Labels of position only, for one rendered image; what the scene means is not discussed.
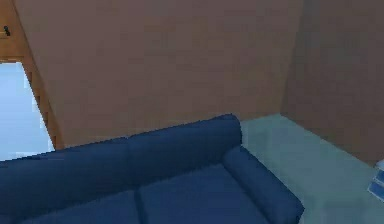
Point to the dark blue sofa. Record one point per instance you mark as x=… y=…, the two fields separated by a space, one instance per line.
x=173 y=173

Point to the blue and white striped object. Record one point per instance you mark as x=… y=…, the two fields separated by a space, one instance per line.
x=378 y=188

